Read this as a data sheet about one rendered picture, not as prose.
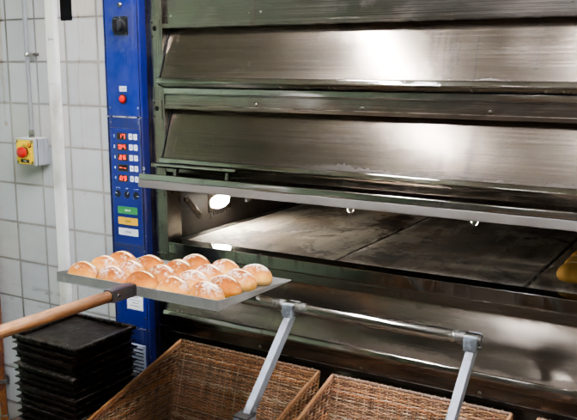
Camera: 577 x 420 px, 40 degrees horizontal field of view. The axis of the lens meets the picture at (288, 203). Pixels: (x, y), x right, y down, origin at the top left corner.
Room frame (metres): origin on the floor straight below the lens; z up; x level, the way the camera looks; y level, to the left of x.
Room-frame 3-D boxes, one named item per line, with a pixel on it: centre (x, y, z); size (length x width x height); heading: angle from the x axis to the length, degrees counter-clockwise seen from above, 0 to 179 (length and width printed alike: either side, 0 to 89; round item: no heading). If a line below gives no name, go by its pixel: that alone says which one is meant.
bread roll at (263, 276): (2.13, 0.09, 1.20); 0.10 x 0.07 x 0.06; 64
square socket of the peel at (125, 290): (1.96, 0.43, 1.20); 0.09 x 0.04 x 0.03; 150
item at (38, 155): (2.91, 0.94, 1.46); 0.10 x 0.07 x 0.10; 59
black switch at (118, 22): (2.67, 0.56, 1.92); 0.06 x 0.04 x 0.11; 59
